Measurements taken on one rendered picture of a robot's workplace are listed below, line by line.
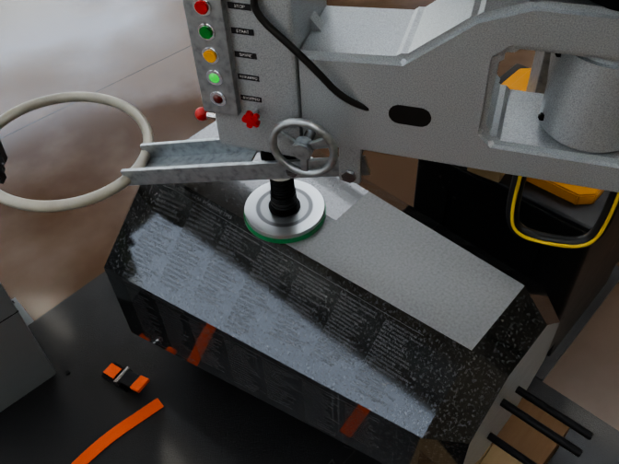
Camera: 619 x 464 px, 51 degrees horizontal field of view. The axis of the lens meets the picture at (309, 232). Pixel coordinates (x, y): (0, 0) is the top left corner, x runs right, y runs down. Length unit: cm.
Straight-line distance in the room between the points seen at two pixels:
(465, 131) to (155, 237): 99
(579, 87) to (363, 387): 82
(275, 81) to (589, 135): 60
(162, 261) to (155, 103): 191
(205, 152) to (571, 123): 93
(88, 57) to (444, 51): 324
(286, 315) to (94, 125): 222
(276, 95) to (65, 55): 306
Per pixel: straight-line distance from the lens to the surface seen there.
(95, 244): 300
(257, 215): 171
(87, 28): 455
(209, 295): 180
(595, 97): 125
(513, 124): 137
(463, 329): 152
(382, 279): 159
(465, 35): 119
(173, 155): 183
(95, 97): 210
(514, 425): 222
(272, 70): 132
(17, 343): 242
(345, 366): 160
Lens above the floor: 208
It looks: 47 degrees down
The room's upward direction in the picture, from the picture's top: 4 degrees counter-clockwise
